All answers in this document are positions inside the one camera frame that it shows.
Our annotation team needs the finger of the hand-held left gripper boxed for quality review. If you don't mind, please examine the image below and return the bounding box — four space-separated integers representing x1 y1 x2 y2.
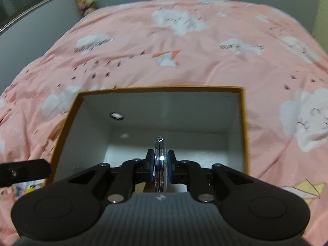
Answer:
0 159 52 188

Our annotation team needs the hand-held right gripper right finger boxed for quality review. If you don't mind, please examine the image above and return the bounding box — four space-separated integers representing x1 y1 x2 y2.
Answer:
166 150 254 203

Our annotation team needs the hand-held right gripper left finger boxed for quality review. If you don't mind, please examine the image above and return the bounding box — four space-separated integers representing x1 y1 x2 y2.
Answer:
68 150 155 204

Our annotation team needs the round silver compact mirror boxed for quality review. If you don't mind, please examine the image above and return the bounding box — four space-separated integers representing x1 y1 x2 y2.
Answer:
153 136 170 193

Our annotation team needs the orange and white storage box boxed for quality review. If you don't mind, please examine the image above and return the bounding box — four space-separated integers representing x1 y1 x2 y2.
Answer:
45 85 251 193

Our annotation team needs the pink cloud-print blanket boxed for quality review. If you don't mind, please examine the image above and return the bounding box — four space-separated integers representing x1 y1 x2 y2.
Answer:
0 0 328 246

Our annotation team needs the window frame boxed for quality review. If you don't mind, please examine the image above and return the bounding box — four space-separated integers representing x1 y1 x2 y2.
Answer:
0 0 61 33

